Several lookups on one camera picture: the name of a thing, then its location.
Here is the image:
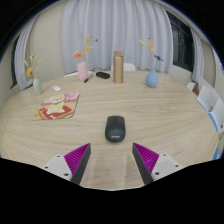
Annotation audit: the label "cartoon dog print mouse pad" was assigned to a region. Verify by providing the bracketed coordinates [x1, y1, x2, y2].
[32, 92, 81, 121]

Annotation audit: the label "wide white curtain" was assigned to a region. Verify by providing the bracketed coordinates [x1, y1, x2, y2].
[60, 0, 174, 75]

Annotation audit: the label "black rectangular case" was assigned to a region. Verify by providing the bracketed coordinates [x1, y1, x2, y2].
[95, 71, 111, 80]

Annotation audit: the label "narrow white curtain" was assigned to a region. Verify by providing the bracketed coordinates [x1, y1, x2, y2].
[190, 28, 205, 83]
[13, 16, 39, 92]

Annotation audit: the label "green vase with yellow flowers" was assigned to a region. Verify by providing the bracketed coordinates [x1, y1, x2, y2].
[23, 54, 44, 96]

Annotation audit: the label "black and blue marker pen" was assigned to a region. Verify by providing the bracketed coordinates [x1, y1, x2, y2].
[83, 73, 95, 84]

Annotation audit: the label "blue vase with dried flowers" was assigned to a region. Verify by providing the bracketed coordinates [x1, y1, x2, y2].
[138, 37, 165, 89]

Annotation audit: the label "group of white chairs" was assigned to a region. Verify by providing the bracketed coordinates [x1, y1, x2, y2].
[186, 76, 224, 134]

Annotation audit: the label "dark window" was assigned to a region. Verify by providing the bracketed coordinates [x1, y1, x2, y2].
[166, 11, 195, 73]
[9, 36, 20, 89]

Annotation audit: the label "pink vase with dried flowers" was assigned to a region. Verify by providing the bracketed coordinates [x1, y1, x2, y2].
[72, 34, 100, 83]

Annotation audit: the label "black computer mouse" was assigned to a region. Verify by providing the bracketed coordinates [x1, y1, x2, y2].
[104, 115, 126, 143]

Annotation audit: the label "white remote control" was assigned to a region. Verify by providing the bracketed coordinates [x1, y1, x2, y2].
[51, 84, 63, 93]

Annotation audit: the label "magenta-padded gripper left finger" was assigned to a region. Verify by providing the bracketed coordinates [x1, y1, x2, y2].
[42, 142, 92, 186]

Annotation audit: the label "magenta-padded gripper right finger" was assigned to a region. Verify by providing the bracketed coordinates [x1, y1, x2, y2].
[132, 142, 183, 186]

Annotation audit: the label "copper drink bottle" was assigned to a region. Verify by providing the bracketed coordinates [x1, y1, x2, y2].
[112, 50, 125, 84]

